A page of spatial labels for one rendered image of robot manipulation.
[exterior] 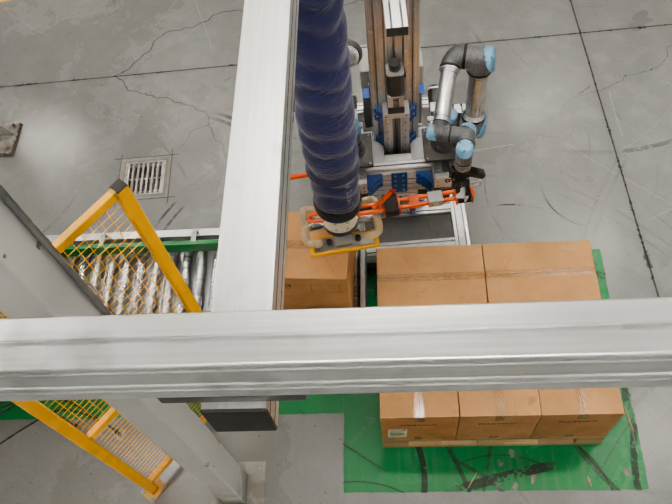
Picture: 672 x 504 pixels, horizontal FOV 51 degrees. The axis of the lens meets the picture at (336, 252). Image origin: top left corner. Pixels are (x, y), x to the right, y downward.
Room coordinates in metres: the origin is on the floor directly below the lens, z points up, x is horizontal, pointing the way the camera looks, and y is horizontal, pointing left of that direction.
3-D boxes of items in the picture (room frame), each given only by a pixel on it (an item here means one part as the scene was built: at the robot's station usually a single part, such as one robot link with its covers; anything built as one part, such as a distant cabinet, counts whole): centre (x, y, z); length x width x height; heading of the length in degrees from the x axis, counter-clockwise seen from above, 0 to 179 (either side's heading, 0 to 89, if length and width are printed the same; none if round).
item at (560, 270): (1.47, -0.74, 0.34); 1.20 x 1.00 x 0.40; 81
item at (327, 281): (1.93, 0.22, 0.75); 0.60 x 0.40 x 0.40; 77
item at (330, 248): (1.79, -0.05, 1.11); 0.34 x 0.10 x 0.05; 89
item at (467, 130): (1.99, -0.66, 1.51); 0.11 x 0.11 x 0.08; 68
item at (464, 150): (1.89, -0.64, 1.52); 0.09 x 0.08 x 0.11; 158
